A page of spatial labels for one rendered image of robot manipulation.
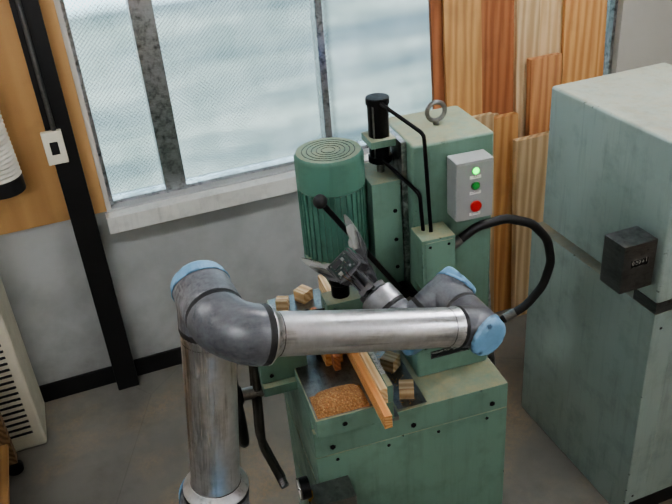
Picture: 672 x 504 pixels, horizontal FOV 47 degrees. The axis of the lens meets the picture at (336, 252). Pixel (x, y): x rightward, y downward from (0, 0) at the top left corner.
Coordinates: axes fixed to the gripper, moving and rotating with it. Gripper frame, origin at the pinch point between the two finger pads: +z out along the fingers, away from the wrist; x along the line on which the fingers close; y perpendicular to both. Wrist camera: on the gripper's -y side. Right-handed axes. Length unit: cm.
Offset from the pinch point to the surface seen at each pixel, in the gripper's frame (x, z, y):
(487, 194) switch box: -35.1, -18.4, -14.1
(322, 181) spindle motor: -9.6, 8.6, 3.7
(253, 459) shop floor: 102, -5, -112
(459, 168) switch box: -34.7, -11.1, -5.3
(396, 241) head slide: -10.2, -9.0, -18.7
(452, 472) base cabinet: 29, -61, -57
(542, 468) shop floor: 21, -81, -134
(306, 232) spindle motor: 3.7, 6.5, -7.0
